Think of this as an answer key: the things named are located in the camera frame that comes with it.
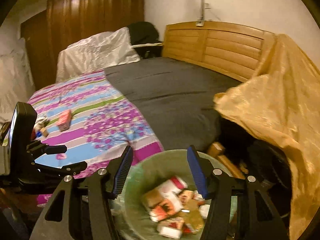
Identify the white pink box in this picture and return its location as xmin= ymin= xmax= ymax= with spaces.
xmin=141 ymin=176 xmax=188 ymax=211

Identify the red long carton box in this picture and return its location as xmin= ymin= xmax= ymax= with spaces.
xmin=157 ymin=217 xmax=184 ymax=239

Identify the green trash bin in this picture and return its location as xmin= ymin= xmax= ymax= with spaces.
xmin=111 ymin=149 xmax=238 ymax=240

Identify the tan sponge block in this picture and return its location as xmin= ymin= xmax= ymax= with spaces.
xmin=40 ymin=127 xmax=49 ymax=138

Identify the white crumpled wrapper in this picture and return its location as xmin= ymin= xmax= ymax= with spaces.
xmin=34 ymin=115 xmax=50 ymax=131

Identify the wooden chair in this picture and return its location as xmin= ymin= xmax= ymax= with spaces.
xmin=207 ymin=142 xmax=246 ymax=179

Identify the pink milk carton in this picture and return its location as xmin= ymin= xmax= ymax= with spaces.
xmin=56 ymin=109 xmax=72 ymax=132

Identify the floral purple bedsheet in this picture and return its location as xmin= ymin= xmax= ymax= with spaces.
xmin=29 ymin=70 xmax=163 ymax=177

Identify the golden draped cloth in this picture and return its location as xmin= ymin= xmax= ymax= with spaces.
xmin=214 ymin=34 xmax=319 ymax=239

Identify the dark grey blanket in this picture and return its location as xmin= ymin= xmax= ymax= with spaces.
xmin=104 ymin=57 xmax=240 ymax=152

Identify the wooden headboard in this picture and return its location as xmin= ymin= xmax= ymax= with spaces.
xmin=162 ymin=21 xmax=276 ymax=82

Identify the wooden wardrobe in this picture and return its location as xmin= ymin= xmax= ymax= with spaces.
xmin=21 ymin=0 xmax=144 ymax=90

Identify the black clothes pile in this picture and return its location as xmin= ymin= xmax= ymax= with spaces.
xmin=127 ymin=22 xmax=162 ymax=59

